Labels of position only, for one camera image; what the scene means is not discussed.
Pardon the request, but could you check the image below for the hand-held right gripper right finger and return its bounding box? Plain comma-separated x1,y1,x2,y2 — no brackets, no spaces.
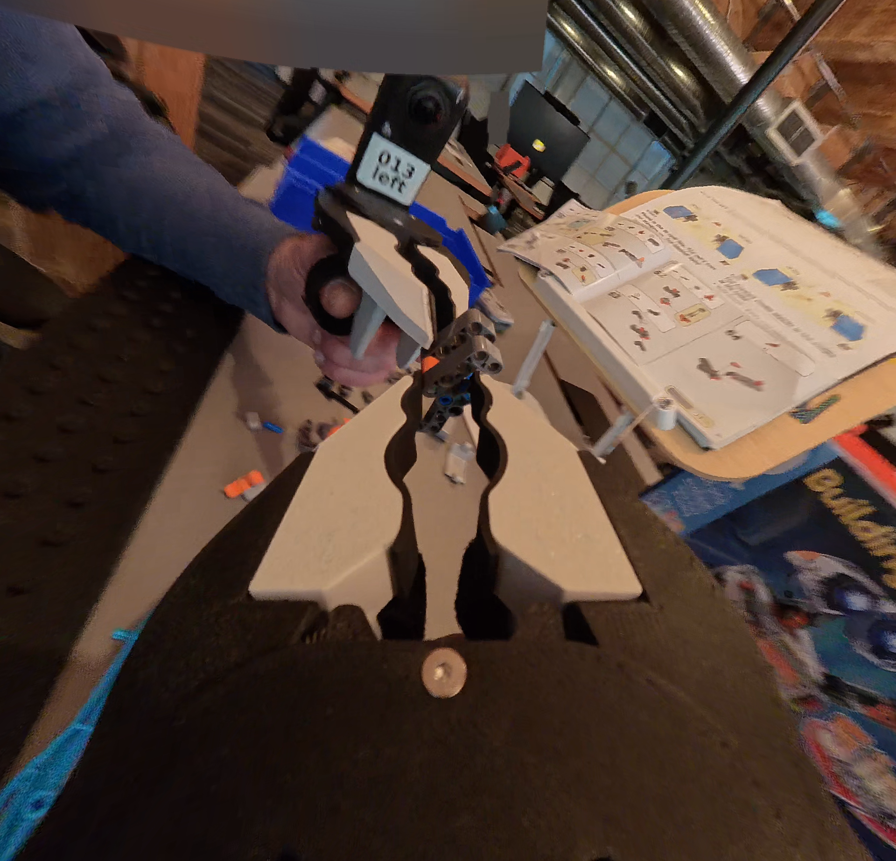
478,379,644,606

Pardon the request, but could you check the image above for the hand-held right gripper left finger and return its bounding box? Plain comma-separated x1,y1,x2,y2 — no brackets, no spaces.
248,376,422,608

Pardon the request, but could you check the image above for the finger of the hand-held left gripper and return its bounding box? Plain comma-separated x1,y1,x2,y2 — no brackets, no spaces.
409,241,473,347
346,233,436,370

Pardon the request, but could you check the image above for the grey orange brick assembly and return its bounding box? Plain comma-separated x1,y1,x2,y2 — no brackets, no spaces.
419,308,506,445

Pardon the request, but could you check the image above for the person's left forearm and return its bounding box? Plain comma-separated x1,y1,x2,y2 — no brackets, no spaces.
0,7,298,333

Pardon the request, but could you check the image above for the person's left hand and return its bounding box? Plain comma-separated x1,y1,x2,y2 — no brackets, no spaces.
266,233,421,389

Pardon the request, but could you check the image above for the grey orange brick cluster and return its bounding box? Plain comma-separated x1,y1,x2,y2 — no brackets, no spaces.
295,416,354,453

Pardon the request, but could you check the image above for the black long beam brick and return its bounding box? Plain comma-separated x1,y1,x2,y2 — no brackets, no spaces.
314,376,361,415

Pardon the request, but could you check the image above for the blue plastic bin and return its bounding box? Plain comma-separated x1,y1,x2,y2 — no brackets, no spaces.
269,134,492,310

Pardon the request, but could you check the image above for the black monitor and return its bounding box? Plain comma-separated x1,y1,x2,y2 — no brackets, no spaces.
507,80,592,190

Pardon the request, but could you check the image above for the white instruction booklet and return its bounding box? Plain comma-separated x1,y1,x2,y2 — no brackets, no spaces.
500,187,896,449

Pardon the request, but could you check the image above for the dark blue robot kit box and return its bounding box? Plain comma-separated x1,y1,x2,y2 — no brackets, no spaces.
640,441,896,861

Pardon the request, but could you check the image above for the black ceiling pole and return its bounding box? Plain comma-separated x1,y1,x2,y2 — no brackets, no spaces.
668,0,877,190

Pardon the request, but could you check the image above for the blue plastic brick tool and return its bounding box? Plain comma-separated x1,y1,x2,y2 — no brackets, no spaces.
0,612,151,844

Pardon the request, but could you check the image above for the silver ventilation duct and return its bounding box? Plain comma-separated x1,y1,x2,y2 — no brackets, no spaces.
560,0,771,141

